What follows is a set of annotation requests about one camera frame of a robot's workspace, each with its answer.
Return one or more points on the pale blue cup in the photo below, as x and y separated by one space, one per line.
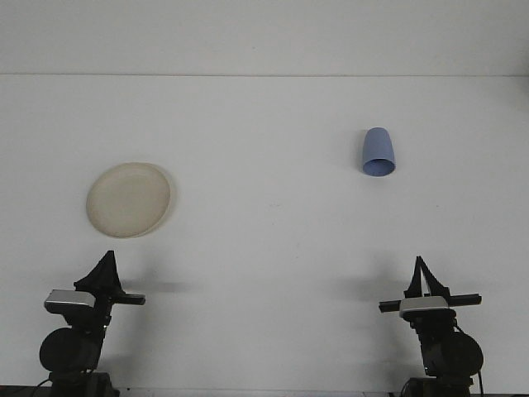
378 149

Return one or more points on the pale round plate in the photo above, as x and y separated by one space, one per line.
128 200

